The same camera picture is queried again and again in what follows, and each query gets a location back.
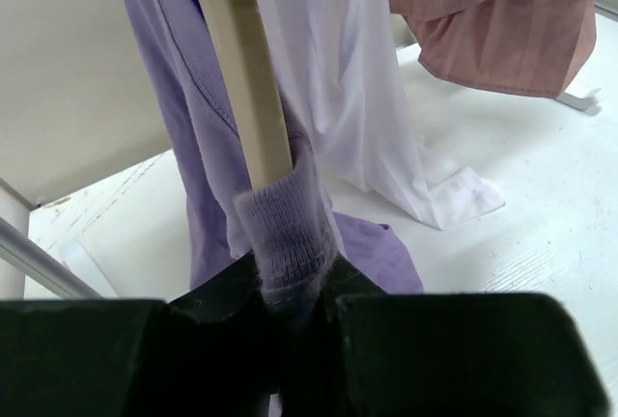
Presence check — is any white clothes rack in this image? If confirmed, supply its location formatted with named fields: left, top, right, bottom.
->
left=0, top=87, right=603, bottom=300

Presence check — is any purple t shirt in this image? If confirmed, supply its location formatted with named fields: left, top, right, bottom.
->
left=124, top=0, right=422, bottom=313

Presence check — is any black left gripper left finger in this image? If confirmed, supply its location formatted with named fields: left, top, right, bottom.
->
left=1, top=255, right=274, bottom=416

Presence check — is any pink shirt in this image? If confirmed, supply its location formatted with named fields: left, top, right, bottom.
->
left=389, top=0, right=596, bottom=98

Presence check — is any white tank top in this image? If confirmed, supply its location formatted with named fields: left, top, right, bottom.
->
left=257, top=0, right=504, bottom=230

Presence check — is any wooden hanger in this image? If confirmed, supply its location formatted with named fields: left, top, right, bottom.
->
left=199, top=0, right=294, bottom=190

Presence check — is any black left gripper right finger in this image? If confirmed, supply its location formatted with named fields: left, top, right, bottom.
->
left=323, top=259, right=611, bottom=416

